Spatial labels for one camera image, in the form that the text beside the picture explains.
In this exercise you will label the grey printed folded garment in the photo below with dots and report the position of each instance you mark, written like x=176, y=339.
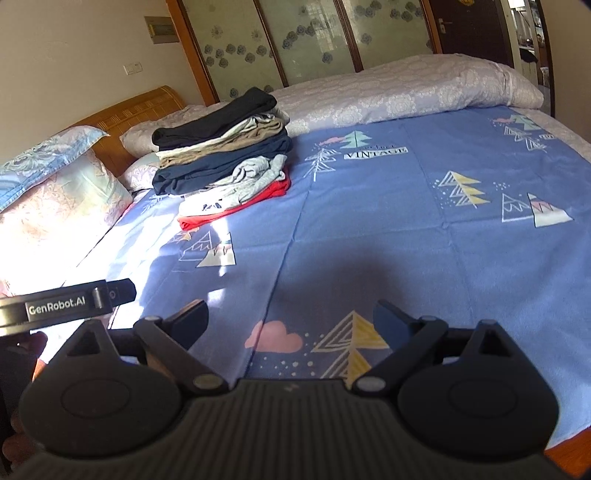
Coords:
x=247, y=180

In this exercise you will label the dark brown door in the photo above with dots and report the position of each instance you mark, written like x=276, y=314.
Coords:
x=475, y=28

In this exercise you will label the khaki folded pants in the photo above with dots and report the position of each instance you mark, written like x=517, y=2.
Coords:
x=247, y=133

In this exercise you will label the blue floral pillow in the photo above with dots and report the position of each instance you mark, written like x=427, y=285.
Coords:
x=35, y=165

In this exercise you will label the person's left hand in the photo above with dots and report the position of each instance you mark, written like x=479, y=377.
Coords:
x=19, y=355

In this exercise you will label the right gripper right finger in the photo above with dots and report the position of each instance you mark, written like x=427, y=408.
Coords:
x=411, y=340

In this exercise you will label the navy folded garment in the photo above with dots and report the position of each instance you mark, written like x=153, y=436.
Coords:
x=183, y=179

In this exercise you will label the red folded garment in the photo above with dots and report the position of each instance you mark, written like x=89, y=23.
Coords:
x=277, y=188

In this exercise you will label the wooden sliding-door wardrobe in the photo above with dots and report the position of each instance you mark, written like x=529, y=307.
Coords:
x=234, y=45

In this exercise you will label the pink patterned pillow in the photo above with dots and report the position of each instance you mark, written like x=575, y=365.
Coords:
x=48, y=232

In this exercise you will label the wall electrical panel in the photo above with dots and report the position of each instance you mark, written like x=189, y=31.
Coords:
x=161, y=29

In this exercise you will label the light grey folded garment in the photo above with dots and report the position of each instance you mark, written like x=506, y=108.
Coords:
x=163, y=144

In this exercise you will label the blue patterned bed sheet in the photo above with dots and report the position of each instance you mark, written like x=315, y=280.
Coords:
x=467, y=215

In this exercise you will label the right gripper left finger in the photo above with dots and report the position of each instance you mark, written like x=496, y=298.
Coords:
x=167, y=341

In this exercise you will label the wooden headboard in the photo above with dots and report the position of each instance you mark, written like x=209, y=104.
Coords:
x=119, y=118

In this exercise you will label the black pants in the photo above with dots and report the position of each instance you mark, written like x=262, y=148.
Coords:
x=254, y=101

